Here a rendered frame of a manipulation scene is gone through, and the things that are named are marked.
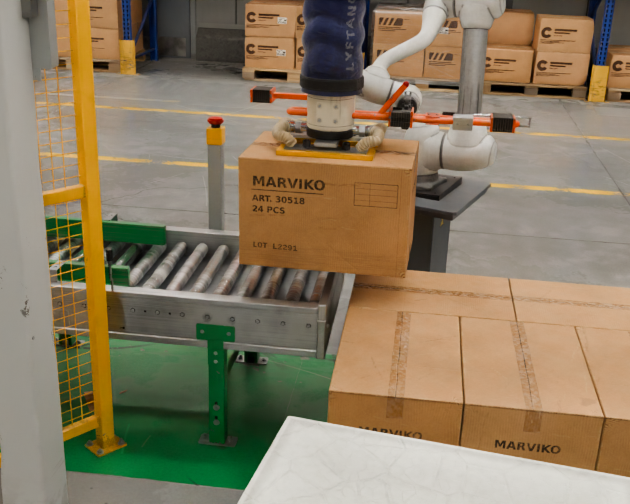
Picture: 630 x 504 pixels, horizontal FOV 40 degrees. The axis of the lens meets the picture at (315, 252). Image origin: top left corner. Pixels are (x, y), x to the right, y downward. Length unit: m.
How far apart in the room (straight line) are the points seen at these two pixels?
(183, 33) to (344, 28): 8.95
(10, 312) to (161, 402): 1.32
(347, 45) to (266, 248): 0.76
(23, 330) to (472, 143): 2.04
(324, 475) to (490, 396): 1.29
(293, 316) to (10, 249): 1.09
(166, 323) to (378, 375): 0.84
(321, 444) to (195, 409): 2.07
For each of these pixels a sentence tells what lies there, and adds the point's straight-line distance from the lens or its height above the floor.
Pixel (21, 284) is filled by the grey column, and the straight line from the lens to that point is 2.37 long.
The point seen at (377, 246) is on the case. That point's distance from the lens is 3.04.
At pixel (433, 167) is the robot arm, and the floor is 0.87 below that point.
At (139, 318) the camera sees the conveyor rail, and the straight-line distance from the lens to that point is 3.17.
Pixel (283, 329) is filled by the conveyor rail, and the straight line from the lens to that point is 3.05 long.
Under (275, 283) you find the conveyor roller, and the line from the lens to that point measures 3.31.
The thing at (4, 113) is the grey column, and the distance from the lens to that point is 2.24.
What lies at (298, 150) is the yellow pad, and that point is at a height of 1.09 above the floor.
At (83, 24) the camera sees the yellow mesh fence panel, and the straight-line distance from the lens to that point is 2.83.
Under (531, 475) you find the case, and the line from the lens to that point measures 1.51.
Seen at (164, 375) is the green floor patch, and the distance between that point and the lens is 3.81.
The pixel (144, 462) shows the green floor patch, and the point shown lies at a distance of 3.28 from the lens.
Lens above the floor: 1.86
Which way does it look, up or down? 21 degrees down
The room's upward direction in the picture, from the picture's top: 2 degrees clockwise
